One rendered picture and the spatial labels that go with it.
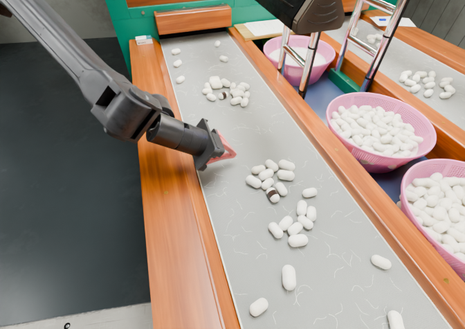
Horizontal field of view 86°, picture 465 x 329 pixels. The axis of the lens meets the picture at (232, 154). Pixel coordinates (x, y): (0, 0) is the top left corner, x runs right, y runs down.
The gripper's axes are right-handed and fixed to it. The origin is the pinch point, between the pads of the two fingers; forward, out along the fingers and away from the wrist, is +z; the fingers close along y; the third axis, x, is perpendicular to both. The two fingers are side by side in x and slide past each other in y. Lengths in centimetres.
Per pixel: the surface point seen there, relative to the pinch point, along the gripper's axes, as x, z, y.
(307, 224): -4.2, 7.3, -20.1
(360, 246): -7.8, 14.3, -26.4
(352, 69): -32, 43, 28
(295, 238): -2.2, 4.3, -22.1
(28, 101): 134, -42, 175
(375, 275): -7.3, 13.7, -31.4
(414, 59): -50, 65, 28
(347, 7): -52, 57, 67
